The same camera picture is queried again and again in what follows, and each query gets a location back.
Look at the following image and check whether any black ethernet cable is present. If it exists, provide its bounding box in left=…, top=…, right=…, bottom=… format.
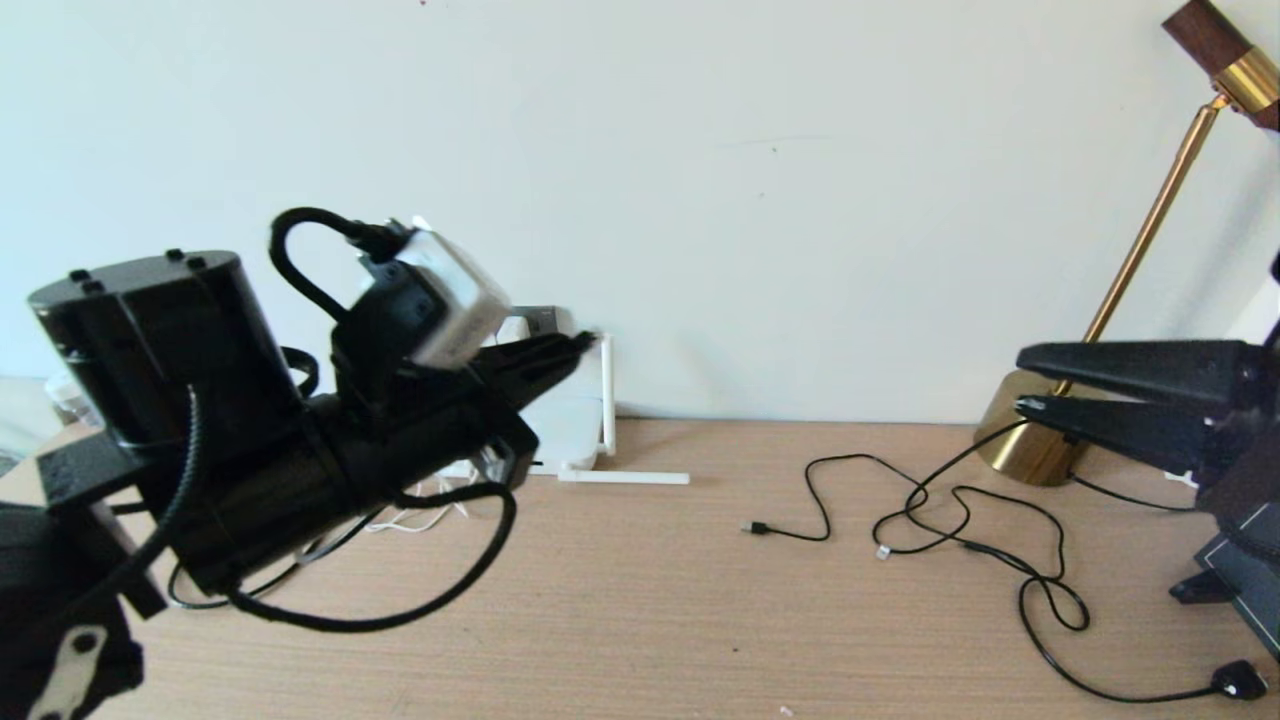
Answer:
left=165, top=505, right=386, bottom=611

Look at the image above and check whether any white router with four antennas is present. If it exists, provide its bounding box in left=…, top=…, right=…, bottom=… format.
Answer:
left=515, top=333, right=691, bottom=488

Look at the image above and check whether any brass desk lamp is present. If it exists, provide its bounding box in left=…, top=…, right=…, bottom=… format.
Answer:
left=975, top=0, right=1280, bottom=488

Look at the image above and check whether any black plastic stand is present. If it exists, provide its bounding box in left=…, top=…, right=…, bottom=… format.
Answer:
left=1168, top=572, right=1233, bottom=608

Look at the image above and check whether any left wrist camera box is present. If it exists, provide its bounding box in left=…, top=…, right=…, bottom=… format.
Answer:
left=395, top=225, right=513, bottom=371

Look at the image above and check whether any black left wrist camera cable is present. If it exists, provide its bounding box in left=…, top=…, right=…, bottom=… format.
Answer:
left=165, top=207, right=518, bottom=634

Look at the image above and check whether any black lamp power cable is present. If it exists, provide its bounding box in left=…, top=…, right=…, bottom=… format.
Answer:
left=875, top=420, right=1269, bottom=706

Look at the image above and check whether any black USB cable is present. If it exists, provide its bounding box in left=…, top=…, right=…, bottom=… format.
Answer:
left=741, top=456, right=969, bottom=549

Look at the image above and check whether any black cable with white tip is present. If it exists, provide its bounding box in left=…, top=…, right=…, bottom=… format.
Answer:
left=874, top=486, right=1067, bottom=586

